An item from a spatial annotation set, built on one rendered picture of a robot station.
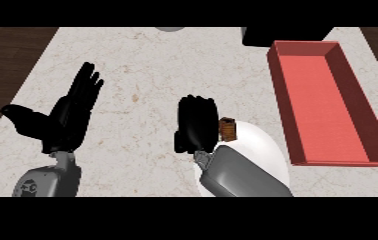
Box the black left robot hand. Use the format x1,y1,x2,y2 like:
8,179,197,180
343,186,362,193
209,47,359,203
0,61,107,155

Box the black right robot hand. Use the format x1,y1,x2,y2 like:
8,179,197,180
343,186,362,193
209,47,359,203
173,94,221,155

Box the brown squash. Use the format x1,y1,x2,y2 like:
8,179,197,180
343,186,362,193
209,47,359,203
219,116,240,142

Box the red cardboard box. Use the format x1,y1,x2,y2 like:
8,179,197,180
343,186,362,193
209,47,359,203
266,40,378,168

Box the grey round object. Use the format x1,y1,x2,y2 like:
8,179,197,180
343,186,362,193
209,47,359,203
154,27,188,33

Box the black appliance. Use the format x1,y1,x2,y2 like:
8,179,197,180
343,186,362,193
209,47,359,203
241,27,336,48

